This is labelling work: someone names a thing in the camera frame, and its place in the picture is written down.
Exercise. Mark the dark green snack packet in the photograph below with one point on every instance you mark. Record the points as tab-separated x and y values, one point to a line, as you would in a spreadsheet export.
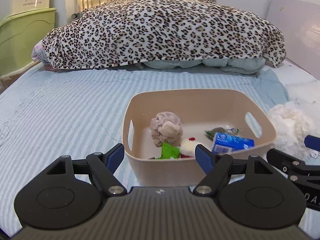
210	134

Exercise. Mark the green wet wipe packet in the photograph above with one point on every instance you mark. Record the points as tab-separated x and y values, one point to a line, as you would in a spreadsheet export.
169	152

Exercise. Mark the white fluffy plush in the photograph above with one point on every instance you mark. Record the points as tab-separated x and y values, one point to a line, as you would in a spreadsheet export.
292	125

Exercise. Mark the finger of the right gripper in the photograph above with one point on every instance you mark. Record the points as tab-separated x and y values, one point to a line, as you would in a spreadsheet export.
312	142
292	166

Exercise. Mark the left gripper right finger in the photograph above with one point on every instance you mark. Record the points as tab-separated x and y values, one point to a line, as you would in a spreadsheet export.
249	191

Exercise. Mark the white plush toy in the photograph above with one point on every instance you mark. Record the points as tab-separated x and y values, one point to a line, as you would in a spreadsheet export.
187	148

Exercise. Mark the rolled beige towel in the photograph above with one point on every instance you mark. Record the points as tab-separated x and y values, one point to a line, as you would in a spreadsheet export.
165	127

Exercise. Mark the blue striped bed sheet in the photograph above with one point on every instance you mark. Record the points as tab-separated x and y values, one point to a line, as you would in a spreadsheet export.
48	114

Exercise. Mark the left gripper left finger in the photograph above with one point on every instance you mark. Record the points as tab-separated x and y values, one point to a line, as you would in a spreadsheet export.
69	192

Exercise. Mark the light green quilt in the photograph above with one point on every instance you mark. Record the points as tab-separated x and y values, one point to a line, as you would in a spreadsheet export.
241	66

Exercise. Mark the green storage box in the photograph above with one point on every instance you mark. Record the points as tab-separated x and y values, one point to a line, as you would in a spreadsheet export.
20	33

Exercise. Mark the leopard print blanket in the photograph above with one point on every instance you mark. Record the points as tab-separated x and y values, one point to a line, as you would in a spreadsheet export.
121	32

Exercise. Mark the pink headboard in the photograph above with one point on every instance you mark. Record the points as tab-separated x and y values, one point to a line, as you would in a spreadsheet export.
299	23

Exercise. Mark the blue tissue pack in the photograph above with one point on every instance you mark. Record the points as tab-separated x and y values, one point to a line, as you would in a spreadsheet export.
226	143

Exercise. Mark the beige plastic storage basket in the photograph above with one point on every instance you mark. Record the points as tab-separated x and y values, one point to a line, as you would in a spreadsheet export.
199	110

